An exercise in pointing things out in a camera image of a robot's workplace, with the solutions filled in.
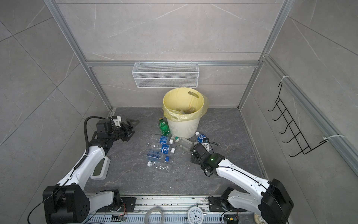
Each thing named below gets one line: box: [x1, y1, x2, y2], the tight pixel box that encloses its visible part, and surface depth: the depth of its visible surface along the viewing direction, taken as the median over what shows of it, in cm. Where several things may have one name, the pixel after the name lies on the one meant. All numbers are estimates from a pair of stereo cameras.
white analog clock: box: [186, 206, 205, 224], surface depth 69 cm
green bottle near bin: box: [158, 117, 171, 137], surface depth 105 cm
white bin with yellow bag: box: [162, 87, 209, 140], surface depth 94 cm
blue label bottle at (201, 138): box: [194, 131, 210, 144], surface depth 97 cm
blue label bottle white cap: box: [159, 135, 174, 145], surface depth 95 cm
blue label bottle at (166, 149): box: [160, 144, 176, 155], surface depth 92 cm
